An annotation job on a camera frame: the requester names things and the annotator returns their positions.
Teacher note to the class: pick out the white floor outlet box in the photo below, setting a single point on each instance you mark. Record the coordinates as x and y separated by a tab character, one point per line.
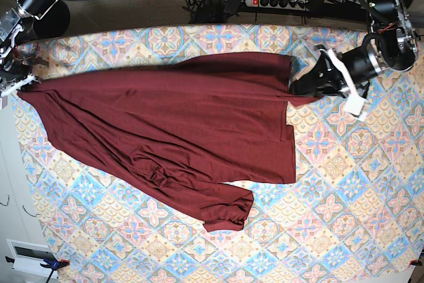
28	257

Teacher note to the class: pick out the maroon long-sleeve t-shirt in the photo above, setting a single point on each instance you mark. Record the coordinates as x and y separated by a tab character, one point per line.
182	133

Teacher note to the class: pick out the orange clamp lower right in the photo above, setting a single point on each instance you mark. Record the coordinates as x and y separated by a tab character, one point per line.
416	263

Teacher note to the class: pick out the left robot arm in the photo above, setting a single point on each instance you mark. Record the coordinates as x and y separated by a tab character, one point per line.
391	43

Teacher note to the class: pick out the blue clamp lower left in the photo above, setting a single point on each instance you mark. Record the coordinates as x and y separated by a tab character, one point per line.
49	264

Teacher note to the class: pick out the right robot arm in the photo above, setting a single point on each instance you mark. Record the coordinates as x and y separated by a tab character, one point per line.
27	21

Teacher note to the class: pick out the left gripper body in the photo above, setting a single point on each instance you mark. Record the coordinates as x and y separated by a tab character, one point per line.
348	76

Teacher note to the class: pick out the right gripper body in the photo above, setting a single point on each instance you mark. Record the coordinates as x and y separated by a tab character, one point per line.
14	76

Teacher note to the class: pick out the patterned tile tablecloth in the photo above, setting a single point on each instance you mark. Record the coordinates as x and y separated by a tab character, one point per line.
355	211

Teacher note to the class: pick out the white power strip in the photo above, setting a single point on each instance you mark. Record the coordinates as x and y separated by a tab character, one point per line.
299	5

